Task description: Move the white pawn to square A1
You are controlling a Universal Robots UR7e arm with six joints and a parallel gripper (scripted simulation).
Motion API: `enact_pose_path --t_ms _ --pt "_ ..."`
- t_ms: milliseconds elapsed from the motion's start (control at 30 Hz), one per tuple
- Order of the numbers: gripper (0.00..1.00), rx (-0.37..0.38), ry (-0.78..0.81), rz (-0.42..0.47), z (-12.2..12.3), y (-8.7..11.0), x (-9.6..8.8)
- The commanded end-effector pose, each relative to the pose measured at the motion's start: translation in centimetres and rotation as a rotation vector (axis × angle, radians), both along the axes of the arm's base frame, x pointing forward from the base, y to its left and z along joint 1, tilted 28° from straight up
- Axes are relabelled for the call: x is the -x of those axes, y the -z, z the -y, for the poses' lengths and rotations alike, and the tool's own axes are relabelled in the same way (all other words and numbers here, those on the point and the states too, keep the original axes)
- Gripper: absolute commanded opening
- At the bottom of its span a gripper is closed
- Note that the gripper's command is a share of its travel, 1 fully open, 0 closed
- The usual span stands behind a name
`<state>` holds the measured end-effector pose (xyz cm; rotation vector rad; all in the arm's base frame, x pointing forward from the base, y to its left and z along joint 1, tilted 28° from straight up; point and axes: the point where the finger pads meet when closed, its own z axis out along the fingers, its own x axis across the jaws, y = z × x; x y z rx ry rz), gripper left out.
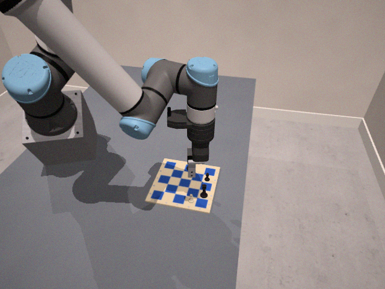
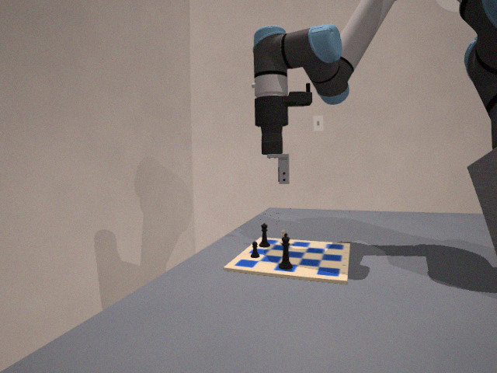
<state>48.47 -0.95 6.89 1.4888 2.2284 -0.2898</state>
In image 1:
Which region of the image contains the blue and cream chessboard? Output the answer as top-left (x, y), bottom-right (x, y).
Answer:
top-left (145, 158), bottom-right (220, 214)

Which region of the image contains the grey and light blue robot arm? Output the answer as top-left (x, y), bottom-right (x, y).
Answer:
top-left (0, 0), bottom-right (218, 140)

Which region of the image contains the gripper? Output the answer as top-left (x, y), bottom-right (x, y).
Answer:
top-left (167, 104), bottom-right (218, 178)

